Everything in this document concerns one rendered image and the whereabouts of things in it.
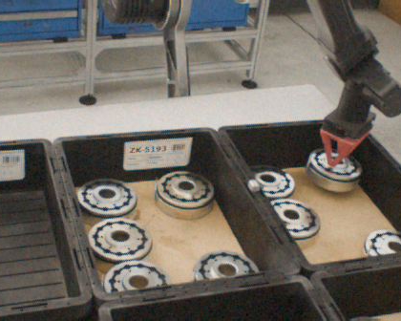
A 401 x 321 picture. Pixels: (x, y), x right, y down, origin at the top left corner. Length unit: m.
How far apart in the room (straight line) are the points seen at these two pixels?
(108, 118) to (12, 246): 0.66
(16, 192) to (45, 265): 0.19
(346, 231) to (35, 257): 0.54
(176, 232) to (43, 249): 0.22
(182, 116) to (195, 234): 0.64
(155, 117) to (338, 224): 0.65
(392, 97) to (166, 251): 0.45
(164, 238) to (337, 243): 0.30
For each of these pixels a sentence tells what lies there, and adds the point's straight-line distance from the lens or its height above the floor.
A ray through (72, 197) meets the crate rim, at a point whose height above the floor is 0.93.
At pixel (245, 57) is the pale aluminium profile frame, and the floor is 0.13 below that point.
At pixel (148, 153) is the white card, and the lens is 1.27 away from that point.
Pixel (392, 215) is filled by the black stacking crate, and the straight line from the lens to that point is 1.33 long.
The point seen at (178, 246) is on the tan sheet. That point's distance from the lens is 1.17.
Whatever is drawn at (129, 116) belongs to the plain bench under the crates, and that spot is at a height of 0.70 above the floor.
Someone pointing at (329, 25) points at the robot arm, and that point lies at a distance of 1.08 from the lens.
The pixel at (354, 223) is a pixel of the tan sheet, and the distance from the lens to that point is 1.31.
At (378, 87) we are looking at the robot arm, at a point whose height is 1.09.
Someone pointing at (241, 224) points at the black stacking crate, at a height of 0.86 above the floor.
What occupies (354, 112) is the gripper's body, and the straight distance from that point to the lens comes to 1.28.
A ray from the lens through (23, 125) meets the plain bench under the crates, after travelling 1.71.
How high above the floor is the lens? 1.59
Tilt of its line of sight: 33 degrees down
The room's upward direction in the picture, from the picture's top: 8 degrees clockwise
